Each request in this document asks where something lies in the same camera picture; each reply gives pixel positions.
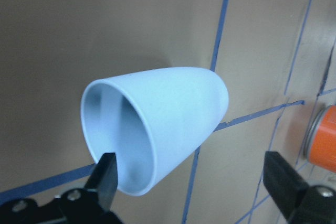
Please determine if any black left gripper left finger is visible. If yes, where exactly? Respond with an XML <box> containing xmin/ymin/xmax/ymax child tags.
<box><xmin>59</xmin><ymin>153</ymin><xmax>118</xmax><ymax>223</ymax></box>

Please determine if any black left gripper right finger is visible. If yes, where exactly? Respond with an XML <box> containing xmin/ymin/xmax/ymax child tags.
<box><xmin>263</xmin><ymin>151</ymin><xmax>335</xmax><ymax>223</ymax></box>

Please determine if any pale blue cup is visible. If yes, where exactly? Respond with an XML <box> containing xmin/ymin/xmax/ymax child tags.
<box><xmin>80</xmin><ymin>67</ymin><xmax>229</xmax><ymax>196</ymax></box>

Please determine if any orange can with silver lid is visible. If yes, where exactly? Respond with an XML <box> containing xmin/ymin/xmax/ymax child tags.
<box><xmin>303</xmin><ymin>105</ymin><xmax>335</xmax><ymax>172</ymax></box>

